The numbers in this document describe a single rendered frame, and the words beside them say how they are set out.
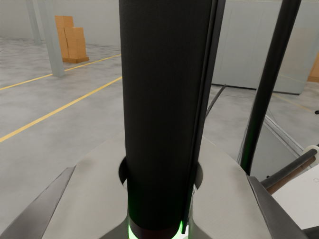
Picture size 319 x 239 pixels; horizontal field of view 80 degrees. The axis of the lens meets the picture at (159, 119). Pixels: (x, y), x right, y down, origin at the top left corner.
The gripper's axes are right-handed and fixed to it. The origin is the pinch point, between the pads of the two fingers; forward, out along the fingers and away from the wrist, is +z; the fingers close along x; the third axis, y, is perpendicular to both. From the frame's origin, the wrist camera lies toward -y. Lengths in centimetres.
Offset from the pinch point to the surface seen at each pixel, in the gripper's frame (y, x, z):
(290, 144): 48, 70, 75
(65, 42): 79, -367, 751
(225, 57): 69, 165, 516
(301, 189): 24.8, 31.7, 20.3
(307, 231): 14.6, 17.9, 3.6
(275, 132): 50, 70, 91
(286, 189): 26.9, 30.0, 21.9
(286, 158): 57, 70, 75
